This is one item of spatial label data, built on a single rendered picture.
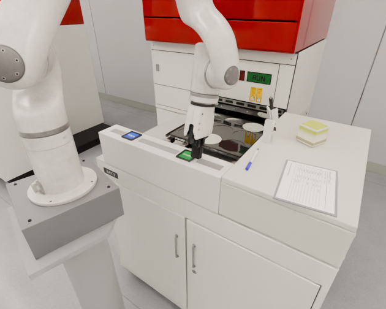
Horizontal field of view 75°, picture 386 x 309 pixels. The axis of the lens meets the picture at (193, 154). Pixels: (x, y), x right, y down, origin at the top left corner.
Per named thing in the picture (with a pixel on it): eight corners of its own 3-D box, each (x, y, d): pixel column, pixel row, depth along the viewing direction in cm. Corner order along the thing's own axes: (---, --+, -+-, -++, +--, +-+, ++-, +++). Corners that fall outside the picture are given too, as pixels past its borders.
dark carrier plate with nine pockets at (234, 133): (209, 111, 136) (209, 110, 136) (271, 126, 119) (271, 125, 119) (169, 135, 111) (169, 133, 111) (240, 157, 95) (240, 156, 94)
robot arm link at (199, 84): (226, 95, 71) (208, 91, 78) (234, 45, 66) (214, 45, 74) (201, 95, 67) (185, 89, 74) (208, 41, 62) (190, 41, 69)
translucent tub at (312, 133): (308, 135, 95) (312, 118, 92) (325, 143, 90) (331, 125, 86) (294, 140, 92) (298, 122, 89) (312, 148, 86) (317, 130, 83)
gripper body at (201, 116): (201, 97, 79) (197, 130, 83) (183, 99, 71) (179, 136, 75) (222, 101, 76) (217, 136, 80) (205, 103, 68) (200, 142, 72)
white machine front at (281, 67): (158, 106, 165) (153, 40, 144) (281, 137, 126) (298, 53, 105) (155, 107, 163) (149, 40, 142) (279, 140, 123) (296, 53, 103)
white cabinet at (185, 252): (182, 212, 196) (180, 114, 154) (313, 276, 149) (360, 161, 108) (120, 274, 150) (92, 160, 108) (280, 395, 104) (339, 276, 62)
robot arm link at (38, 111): (11, 141, 60) (-35, 30, 48) (33, 115, 76) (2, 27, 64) (65, 134, 63) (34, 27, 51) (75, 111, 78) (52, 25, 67)
